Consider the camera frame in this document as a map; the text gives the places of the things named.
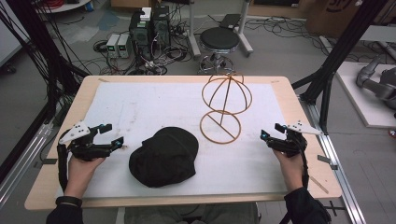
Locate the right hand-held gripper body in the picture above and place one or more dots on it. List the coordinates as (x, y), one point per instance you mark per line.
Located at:
(291, 145)

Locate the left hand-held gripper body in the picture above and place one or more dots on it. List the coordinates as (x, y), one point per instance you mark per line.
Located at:
(83, 148)

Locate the black cap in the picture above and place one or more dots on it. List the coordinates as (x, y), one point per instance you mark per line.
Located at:
(165, 158)

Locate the person's left hand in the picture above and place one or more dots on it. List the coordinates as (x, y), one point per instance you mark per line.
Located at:
(79, 174)

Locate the person's right hand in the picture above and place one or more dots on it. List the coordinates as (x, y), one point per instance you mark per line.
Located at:
(292, 172)

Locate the thin wooden stick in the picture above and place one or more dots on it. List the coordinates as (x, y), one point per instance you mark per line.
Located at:
(319, 184)

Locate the white table mat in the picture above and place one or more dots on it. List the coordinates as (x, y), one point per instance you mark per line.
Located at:
(149, 105)

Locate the black wristband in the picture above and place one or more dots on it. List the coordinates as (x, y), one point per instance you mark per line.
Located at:
(69, 201)

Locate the white board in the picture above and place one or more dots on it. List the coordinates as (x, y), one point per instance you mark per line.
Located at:
(358, 102)

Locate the grey bench power supply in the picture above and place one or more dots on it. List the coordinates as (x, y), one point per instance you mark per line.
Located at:
(112, 45)
(124, 46)

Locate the black computer tower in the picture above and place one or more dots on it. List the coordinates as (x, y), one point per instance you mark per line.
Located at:
(162, 28)
(140, 37)

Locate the black round stool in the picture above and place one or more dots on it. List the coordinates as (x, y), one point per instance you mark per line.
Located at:
(219, 39)

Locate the black laptop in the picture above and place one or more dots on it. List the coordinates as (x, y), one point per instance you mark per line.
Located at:
(229, 21)

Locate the cardboard box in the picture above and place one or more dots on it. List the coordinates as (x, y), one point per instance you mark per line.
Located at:
(330, 18)

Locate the white box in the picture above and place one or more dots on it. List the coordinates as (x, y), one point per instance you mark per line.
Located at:
(145, 14)

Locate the white round table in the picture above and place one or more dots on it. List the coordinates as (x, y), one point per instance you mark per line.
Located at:
(67, 5)

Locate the grey metal bracket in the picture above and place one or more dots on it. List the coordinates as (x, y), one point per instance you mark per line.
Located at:
(326, 161)

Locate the aluminium rail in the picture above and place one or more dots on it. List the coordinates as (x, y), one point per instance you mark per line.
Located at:
(339, 174)
(25, 155)

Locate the black metal frame post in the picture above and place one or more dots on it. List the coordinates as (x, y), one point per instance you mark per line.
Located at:
(339, 53)
(34, 46)

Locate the white stand frame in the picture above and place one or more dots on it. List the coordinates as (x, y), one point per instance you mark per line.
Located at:
(193, 34)

